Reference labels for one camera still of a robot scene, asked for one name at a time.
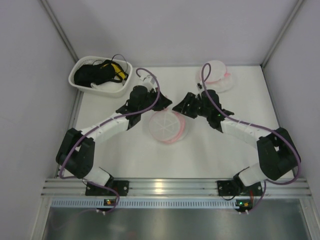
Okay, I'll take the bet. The white mesh laundry bag front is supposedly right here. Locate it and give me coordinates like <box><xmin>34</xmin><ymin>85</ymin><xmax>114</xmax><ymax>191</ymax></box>
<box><xmin>148</xmin><ymin>109</ymin><xmax>189</xmax><ymax>144</ymax></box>

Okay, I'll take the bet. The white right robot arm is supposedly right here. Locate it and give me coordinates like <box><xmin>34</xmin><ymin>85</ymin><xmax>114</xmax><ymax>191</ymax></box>
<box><xmin>173</xmin><ymin>90</ymin><xmax>301</xmax><ymax>187</ymax></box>

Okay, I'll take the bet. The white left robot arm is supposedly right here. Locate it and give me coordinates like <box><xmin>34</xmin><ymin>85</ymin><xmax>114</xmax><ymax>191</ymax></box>
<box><xmin>55</xmin><ymin>85</ymin><xmax>173</xmax><ymax>187</ymax></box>

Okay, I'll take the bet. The white plastic laundry basket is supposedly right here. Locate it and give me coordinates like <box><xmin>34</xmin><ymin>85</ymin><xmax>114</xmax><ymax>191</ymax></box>
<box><xmin>68</xmin><ymin>56</ymin><xmax>133</xmax><ymax>98</ymax></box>

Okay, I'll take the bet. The yellow black garment in basket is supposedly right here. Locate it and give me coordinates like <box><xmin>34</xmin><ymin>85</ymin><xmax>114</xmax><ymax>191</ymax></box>
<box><xmin>101</xmin><ymin>61</ymin><xmax>127</xmax><ymax>81</ymax></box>

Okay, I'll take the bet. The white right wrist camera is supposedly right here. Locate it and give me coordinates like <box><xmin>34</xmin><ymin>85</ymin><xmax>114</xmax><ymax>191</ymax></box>
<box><xmin>196</xmin><ymin>83</ymin><xmax>203</xmax><ymax>91</ymax></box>

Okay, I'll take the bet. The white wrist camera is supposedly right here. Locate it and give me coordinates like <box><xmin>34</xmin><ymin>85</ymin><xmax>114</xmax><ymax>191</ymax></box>
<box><xmin>196</xmin><ymin>83</ymin><xmax>203</xmax><ymax>91</ymax></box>
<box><xmin>139</xmin><ymin>74</ymin><xmax>158</xmax><ymax>90</ymax></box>

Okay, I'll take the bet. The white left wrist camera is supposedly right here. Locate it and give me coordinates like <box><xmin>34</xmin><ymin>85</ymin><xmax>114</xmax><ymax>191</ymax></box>
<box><xmin>139</xmin><ymin>74</ymin><xmax>158</xmax><ymax>90</ymax></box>

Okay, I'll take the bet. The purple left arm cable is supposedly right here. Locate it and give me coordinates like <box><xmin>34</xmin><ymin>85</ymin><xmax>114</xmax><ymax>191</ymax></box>
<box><xmin>59</xmin><ymin>67</ymin><xmax>161</xmax><ymax>218</ymax></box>

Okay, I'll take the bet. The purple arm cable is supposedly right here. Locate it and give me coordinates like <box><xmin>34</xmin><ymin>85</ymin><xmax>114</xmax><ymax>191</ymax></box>
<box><xmin>201</xmin><ymin>62</ymin><xmax>302</xmax><ymax>213</ymax></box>
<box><xmin>59</xmin><ymin>67</ymin><xmax>161</xmax><ymax>218</ymax></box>

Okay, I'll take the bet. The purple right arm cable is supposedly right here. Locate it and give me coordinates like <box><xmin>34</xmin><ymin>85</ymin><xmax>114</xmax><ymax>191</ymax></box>
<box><xmin>201</xmin><ymin>62</ymin><xmax>302</xmax><ymax>213</ymax></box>

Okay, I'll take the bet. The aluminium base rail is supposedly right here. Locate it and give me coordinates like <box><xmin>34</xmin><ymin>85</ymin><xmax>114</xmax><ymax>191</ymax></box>
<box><xmin>41</xmin><ymin>178</ymin><xmax>312</xmax><ymax>199</ymax></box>

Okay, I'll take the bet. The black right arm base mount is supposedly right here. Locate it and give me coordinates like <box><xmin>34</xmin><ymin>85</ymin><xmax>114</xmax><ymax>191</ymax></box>
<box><xmin>217</xmin><ymin>179</ymin><xmax>263</xmax><ymax>197</ymax></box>

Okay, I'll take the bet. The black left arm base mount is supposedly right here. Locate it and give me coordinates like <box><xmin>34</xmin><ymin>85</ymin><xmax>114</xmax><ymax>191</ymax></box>
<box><xmin>85</xmin><ymin>179</ymin><xmax>130</xmax><ymax>197</ymax></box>

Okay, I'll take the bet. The aluminium corner post left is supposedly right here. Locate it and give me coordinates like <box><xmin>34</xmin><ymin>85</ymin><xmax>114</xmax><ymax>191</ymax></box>
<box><xmin>38</xmin><ymin>0</ymin><xmax>79</xmax><ymax>63</ymax></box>

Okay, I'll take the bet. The aluminium corner post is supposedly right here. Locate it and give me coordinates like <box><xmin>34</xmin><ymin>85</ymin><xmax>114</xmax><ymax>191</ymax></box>
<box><xmin>260</xmin><ymin>0</ymin><xmax>306</xmax><ymax>69</ymax></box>
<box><xmin>38</xmin><ymin>0</ymin><xmax>79</xmax><ymax>63</ymax></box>

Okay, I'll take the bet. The aluminium corner post right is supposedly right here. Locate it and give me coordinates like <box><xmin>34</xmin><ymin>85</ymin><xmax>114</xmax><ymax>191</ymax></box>
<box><xmin>260</xmin><ymin>0</ymin><xmax>306</xmax><ymax>69</ymax></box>

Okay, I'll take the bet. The grey slotted cable duct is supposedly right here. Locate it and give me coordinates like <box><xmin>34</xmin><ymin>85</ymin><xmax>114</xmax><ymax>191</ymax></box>
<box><xmin>51</xmin><ymin>198</ymin><xmax>240</xmax><ymax>209</ymax></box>

